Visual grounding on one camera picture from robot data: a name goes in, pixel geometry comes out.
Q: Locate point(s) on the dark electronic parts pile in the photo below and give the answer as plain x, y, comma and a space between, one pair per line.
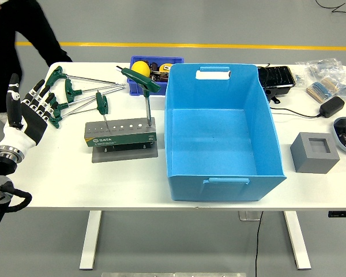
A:
157, 75

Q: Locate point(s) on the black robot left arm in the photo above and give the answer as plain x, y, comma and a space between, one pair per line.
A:
0, 164

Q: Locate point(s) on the black plastic tray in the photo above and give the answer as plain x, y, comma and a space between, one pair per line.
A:
275, 78

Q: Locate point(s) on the black table control panel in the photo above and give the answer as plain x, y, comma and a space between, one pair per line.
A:
342, 214

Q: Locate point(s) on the grey green hex key stand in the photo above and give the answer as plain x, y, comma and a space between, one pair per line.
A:
118, 141

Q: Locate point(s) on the small dark blue bin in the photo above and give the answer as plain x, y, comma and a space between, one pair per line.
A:
138, 89

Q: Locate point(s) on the taped resistor strip bundle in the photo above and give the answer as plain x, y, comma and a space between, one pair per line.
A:
323, 89

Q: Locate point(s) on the grey foam block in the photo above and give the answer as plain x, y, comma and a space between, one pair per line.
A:
305, 161

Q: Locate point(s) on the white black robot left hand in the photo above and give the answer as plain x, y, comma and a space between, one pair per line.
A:
31, 127

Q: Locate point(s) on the white table leg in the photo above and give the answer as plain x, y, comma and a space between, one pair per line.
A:
90, 245
298, 245

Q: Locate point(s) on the black power adapter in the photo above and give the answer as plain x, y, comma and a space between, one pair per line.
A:
331, 106

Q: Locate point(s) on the yellow tape measure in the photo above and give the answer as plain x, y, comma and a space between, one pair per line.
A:
165, 67

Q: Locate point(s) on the clear plastic parts bags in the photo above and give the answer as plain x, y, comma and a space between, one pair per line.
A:
320, 67

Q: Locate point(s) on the light blue oval tray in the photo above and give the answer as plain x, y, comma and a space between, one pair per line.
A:
338, 142

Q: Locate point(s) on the grey metal foot plate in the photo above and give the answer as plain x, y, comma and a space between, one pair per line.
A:
248, 216

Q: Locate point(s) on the person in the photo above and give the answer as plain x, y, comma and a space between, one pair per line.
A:
5, 29

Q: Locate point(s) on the large light blue folding box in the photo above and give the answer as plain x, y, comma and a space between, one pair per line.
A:
207, 190

